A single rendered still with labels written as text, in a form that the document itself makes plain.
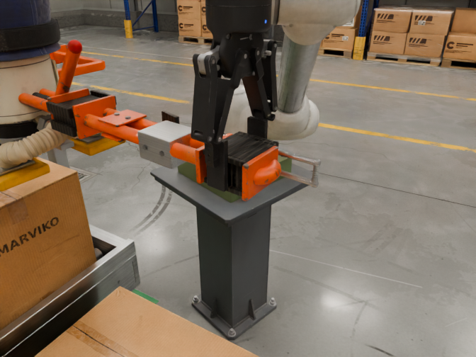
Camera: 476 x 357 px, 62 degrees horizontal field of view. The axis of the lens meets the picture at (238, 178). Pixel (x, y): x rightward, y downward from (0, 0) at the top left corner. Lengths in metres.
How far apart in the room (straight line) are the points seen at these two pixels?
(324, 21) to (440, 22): 6.70
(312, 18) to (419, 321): 1.61
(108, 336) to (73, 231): 0.34
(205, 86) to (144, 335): 0.95
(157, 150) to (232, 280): 1.22
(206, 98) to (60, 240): 0.98
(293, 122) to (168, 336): 0.80
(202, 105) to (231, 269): 1.31
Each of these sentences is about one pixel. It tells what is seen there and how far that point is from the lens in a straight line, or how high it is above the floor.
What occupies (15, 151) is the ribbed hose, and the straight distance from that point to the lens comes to 0.81.
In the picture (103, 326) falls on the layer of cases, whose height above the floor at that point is 0.54.
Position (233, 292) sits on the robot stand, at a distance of 1.81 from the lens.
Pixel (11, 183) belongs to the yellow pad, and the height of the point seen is 1.15.
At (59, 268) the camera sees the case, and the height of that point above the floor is 0.66.
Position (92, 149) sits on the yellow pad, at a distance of 0.91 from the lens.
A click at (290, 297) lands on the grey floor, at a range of 2.14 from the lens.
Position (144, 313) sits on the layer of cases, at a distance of 1.34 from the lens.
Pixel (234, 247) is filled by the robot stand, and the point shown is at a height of 0.48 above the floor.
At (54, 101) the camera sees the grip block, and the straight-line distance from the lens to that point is 0.79.
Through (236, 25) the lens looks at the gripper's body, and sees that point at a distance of 0.45.
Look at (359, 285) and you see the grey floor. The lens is 2.28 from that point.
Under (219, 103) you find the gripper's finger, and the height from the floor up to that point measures 1.36.
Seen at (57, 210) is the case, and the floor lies 0.86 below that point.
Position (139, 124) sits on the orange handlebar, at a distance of 0.68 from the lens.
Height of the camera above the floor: 1.50
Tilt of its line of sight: 28 degrees down
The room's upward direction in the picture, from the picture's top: straight up
